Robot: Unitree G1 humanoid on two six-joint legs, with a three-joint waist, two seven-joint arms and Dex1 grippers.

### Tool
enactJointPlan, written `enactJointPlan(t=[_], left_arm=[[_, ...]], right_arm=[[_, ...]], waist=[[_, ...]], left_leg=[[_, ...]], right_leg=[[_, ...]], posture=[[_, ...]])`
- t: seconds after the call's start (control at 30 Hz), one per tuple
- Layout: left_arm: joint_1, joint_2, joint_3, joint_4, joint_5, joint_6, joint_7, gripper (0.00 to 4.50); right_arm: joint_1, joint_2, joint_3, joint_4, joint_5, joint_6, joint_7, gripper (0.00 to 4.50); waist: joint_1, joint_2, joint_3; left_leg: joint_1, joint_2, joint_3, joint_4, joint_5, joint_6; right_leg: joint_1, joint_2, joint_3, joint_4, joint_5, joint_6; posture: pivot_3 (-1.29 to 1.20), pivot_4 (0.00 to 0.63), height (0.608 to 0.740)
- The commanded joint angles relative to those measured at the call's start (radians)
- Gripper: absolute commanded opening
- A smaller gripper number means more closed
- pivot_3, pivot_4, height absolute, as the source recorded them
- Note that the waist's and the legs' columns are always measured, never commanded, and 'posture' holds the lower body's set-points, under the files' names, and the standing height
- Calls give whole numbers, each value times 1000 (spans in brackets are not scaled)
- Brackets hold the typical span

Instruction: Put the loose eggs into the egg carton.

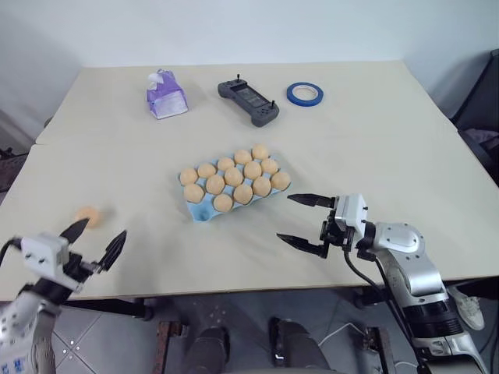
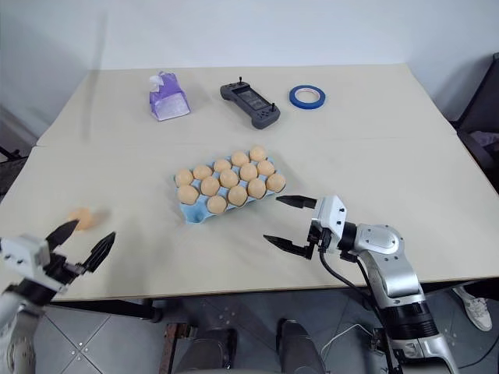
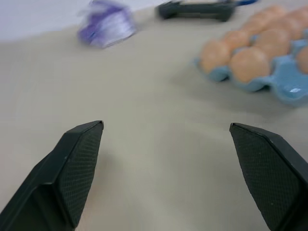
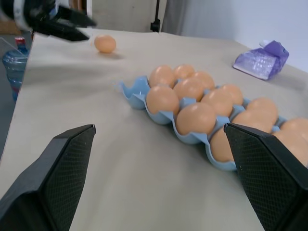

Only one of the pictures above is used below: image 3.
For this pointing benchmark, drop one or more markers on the blue egg carton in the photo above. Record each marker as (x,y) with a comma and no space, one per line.
(272,79)

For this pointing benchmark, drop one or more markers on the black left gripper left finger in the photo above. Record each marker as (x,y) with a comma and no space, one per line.
(60,173)

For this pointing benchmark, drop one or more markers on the purple white plastic package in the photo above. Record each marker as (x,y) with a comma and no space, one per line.
(108,26)

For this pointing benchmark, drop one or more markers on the brown egg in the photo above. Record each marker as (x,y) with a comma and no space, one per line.
(214,55)
(249,63)
(237,38)
(303,57)
(258,20)
(275,10)
(274,41)
(292,27)

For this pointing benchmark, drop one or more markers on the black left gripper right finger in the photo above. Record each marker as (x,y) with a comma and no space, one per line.
(267,173)

